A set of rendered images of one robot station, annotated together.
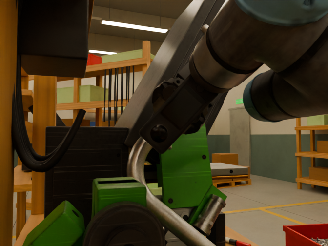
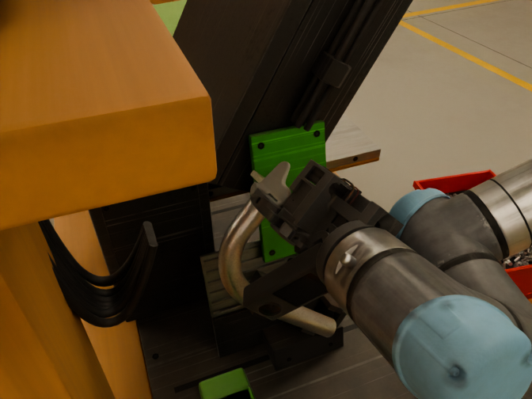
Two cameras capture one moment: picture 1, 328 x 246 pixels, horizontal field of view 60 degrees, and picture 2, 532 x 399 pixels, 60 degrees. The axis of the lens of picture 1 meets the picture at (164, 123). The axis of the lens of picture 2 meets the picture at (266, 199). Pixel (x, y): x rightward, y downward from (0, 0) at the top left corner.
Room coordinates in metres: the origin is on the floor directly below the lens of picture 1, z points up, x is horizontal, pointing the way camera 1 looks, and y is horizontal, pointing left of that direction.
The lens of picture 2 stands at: (0.09, 0.03, 1.61)
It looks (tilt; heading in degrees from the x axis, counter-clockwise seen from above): 40 degrees down; 356
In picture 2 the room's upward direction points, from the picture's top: straight up
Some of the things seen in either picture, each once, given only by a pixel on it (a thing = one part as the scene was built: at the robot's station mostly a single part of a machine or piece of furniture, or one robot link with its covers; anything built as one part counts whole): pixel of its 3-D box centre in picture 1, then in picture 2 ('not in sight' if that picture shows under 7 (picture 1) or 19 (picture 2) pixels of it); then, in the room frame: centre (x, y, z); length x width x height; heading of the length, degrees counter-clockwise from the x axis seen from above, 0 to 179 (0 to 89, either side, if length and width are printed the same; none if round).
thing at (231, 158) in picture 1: (221, 169); not in sight; (7.11, -1.44, 0.37); 1.20 x 0.80 x 0.74; 119
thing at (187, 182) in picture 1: (179, 156); (283, 182); (0.66, -0.04, 1.17); 0.13 x 0.12 x 0.20; 17
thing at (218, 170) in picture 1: (173, 172); (269, 154); (0.82, -0.03, 1.11); 0.39 x 0.16 x 0.03; 107
